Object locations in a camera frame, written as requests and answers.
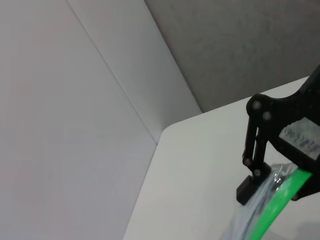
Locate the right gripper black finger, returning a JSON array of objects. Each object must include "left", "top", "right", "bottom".
[{"left": 291, "top": 169, "right": 320, "bottom": 202}]

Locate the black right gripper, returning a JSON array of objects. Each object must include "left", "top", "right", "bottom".
[{"left": 236, "top": 63, "right": 320, "bottom": 206}]

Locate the clear document bag green zip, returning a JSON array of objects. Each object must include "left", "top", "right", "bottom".
[{"left": 224, "top": 162, "right": 313, "bottom": 240}]

